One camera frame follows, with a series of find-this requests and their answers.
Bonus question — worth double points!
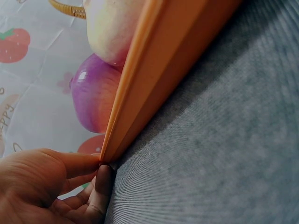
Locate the person's left hand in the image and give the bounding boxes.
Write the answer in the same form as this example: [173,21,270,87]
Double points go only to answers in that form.
[0,148,116,224]

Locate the woven wicker basket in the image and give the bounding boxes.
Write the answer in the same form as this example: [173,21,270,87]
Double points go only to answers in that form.
[48,0,88,21]

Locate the purple onion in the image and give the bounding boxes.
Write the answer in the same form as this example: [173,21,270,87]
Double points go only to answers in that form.
[69,53,123,134]

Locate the orange plastic board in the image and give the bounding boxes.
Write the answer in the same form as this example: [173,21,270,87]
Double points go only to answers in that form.
[99,0,244,164]

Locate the pale yellow pink fruit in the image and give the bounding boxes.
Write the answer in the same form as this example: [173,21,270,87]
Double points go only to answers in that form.
[83,0,141,67]

